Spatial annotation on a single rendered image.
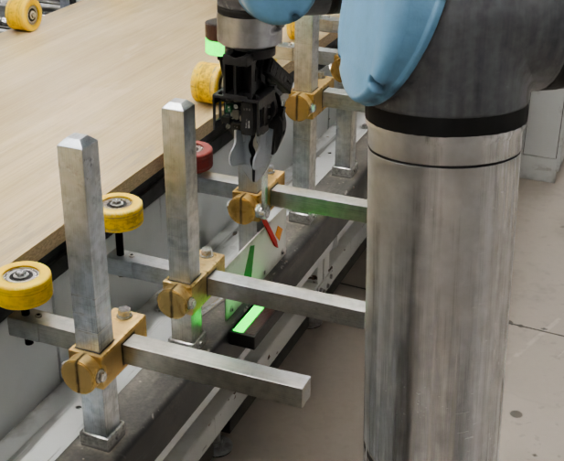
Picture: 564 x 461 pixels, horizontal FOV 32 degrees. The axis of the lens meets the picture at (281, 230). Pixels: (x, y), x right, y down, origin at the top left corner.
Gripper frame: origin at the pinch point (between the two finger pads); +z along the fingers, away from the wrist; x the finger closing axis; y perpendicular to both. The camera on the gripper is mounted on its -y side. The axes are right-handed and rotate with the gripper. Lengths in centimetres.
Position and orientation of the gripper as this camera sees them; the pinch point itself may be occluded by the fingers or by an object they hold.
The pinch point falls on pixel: (256, 171)
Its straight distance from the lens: 149.4
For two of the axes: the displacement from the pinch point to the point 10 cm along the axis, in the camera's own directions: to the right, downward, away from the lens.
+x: 9.2, 1.8, -3.4
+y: -3.8, 4.1, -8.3
